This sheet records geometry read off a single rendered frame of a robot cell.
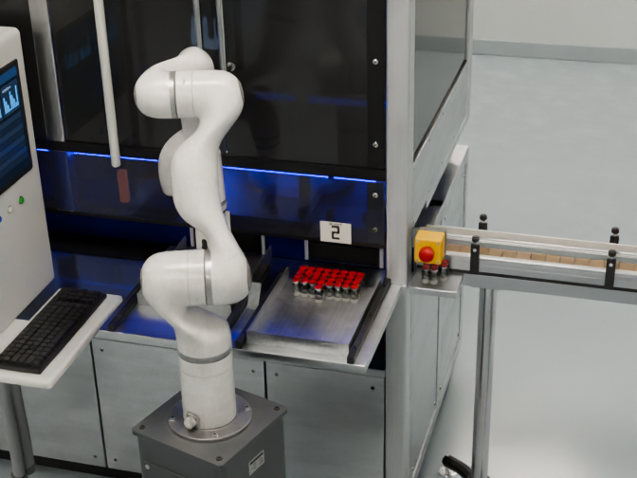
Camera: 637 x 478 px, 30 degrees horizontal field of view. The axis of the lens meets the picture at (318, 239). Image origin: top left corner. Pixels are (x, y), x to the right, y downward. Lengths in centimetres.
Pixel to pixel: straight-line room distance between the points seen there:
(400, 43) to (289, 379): 107
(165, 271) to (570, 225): 330
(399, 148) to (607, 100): 414
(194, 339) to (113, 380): 116
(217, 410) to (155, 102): 69
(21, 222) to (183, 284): 89
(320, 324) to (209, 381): 50
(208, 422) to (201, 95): 72
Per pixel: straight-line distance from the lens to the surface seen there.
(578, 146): 641
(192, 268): 249
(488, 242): 324
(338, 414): 347
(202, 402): 265
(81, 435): 387
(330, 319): 304
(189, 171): 249
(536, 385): 440
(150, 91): 251
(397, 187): 306
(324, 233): 317
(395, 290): 317
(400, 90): 296
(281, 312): 307
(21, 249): 330
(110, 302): 335
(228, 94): 250
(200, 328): 256
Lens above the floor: 245
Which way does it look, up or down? 27 degrees down
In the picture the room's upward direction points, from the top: 1 degrees counter-clockwise
